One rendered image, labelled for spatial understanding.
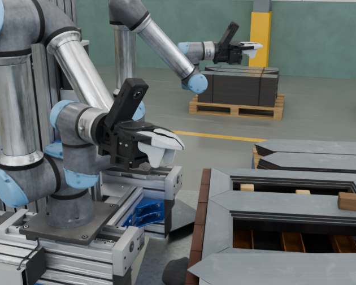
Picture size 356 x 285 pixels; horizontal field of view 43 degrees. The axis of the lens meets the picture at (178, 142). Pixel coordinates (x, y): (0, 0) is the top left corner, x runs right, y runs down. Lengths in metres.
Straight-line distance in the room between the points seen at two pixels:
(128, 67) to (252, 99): 4.15
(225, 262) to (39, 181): 0.66
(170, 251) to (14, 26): 1.11
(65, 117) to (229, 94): 4.99
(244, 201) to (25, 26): 1.15
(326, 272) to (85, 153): 0.90
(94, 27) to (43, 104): 7.96
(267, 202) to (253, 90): 4.02
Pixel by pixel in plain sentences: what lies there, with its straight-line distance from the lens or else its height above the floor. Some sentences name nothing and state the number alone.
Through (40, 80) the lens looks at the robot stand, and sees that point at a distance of 1.48.
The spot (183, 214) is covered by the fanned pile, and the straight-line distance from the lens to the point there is 2.06.
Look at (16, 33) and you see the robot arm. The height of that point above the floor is 1.60.
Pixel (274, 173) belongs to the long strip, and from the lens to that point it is 2.19.
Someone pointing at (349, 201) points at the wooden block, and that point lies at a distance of 1.93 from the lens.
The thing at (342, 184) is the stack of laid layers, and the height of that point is 0.84.
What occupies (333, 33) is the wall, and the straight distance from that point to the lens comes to 8.44.
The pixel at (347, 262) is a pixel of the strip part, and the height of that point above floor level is 0.85.
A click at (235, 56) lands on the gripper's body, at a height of 1.42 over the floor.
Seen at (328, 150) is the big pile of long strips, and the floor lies 0.85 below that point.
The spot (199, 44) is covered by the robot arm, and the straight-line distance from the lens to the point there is 1.88.
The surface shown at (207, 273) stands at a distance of 1.49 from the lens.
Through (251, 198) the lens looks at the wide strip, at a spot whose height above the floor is 0.85.
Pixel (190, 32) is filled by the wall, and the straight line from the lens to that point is 8.73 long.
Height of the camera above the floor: 1.74
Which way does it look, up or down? 20 degrees down
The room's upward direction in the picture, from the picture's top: straight up
